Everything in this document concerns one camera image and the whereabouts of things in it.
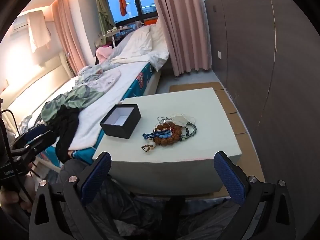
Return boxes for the white hanging shirt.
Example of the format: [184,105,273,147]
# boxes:
[26,11,52,53]

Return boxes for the small white side table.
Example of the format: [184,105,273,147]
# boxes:
[104,26,123,48]

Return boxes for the brown cardboard sheets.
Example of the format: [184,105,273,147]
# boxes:
[169,81,265,198]

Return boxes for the dark brown wardrobe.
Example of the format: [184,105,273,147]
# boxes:
[204,0,320,240]

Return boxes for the silver key ring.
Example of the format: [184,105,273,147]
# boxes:
[157,116,173,128]

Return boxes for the person's dark pants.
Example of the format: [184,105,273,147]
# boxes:
[56,159,240,240]

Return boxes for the person's left hand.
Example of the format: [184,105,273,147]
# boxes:
[0,175,35,212]

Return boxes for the orange hanging cloth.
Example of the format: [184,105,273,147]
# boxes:
[116,0,128,17]

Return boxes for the pink plush blanket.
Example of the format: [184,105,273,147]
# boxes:
[96,45,117,64]

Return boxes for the white printed garment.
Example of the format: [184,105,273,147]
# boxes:
[85,69,122,93]

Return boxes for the beige headboard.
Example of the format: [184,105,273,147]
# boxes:
[0,51,73,115]

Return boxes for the white low table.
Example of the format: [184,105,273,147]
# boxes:
[92,87,242,196]

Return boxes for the brown rudraksha bead bracelet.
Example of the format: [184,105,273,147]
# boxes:
[152,122,184,144]

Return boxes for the wide pink curtain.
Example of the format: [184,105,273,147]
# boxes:
[147,0,213,77]

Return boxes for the green hanging garment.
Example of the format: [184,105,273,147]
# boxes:
[96,0,115,34]

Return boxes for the blue braided bracelet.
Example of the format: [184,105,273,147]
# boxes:
[142,129,173,140]

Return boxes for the green striped garment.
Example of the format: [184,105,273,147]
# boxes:
[41,84,104,125]

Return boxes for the black jewelry box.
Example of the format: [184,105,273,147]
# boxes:
[99,104,142,140]

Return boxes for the white duvet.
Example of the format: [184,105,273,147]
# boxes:
[111,50,170,71]

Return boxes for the bed with white sheet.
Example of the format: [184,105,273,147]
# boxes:
[0,25,170,173]

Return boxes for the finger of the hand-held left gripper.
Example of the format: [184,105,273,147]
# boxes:
[12,131,60,160]
[14,124,50,145]

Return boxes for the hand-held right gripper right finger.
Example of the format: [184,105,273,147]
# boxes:
[214,151,297,240]

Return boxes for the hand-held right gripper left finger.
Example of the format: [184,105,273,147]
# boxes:
[29,151,112,240]

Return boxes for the light blue patterned blanket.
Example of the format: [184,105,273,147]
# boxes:
[77,57,120,83]

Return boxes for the window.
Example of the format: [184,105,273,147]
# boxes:
[106,0,158,27]

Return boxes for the narrow pink curtain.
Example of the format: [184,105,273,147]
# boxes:
[51,0,88,77]

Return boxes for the black garment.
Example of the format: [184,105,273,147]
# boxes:
[47,105,80,163]

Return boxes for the green bead bracelet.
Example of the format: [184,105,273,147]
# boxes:
[181,121,198,140]

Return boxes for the white air conditioner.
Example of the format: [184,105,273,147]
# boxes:
[12,15,29,32]

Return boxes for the small bead pendant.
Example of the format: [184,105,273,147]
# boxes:
[141,142,157,153]

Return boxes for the white pillow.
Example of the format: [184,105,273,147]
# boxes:
[120,26,153,57]
[150,22,167,53]

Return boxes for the black cable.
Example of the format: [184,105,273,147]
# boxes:
[0,109,34,205]

